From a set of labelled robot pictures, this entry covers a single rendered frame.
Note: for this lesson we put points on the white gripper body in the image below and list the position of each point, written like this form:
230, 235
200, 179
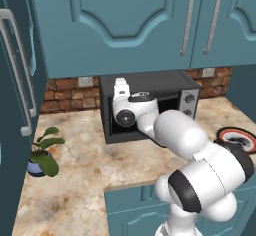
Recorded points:
120, 84

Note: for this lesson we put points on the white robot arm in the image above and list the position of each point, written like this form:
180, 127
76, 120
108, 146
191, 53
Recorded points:
196, 166

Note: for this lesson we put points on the black toaster oven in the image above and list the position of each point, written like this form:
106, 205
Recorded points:
150, 83

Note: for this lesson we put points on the black toaster oven door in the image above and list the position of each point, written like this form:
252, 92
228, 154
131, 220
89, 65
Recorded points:
125, 138

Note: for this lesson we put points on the grey toaster oven knob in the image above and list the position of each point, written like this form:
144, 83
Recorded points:
187, 112
189, 98

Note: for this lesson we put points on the red black white plate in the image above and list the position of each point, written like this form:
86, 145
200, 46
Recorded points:
237, 139

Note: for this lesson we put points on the green plant in blue pot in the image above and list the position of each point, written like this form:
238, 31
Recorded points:
45, 156

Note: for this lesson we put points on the teal tall cupboard side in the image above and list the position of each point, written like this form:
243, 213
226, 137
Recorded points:
243, 86

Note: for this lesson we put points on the teal base cupboard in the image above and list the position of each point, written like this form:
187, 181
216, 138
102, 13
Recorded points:
133, 210

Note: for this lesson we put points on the white wall socket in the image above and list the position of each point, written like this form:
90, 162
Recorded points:
208, 72
85, 81

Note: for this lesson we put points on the wide teal wall cupboard door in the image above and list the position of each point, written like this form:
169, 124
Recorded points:
116, 23

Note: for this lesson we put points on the narrow teal wall cupboard door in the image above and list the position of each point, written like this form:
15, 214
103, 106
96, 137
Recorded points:
233, 23

